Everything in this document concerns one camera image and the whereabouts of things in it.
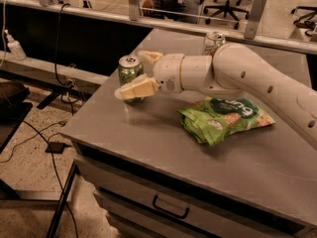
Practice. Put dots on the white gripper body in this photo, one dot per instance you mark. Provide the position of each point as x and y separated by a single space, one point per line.
167 70

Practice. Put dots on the green soda can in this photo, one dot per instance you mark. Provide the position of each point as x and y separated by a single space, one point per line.
129 68

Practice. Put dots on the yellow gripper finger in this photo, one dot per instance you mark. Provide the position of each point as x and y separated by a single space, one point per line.
141 86
149 60

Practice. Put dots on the white 7up can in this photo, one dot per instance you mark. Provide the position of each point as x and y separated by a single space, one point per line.
212 42

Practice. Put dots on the black office chair right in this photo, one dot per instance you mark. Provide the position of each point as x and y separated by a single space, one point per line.
306 16

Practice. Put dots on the black power adapter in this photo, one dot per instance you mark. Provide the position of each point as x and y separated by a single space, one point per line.
55 147

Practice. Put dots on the metal bracket post right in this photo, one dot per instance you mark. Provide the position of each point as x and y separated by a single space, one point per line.
255 18

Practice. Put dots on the metal bracket post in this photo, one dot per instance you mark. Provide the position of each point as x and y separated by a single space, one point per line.
134 10
255 18

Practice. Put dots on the black chair at left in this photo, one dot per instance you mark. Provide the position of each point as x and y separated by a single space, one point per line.
13 109

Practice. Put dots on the clear sanitizer bottle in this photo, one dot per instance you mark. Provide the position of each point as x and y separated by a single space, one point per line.
14 47

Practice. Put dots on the grey drawer cabinet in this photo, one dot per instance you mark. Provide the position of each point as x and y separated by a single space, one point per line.
126 190

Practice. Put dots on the seated person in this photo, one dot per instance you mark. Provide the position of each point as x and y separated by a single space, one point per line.
185 11

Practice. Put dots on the black drawer handle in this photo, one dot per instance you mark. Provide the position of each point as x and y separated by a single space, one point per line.
170 208

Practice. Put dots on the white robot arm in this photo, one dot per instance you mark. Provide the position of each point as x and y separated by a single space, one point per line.
233 70

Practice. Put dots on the green dang snack bag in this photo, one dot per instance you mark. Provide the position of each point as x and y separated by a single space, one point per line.
211 120

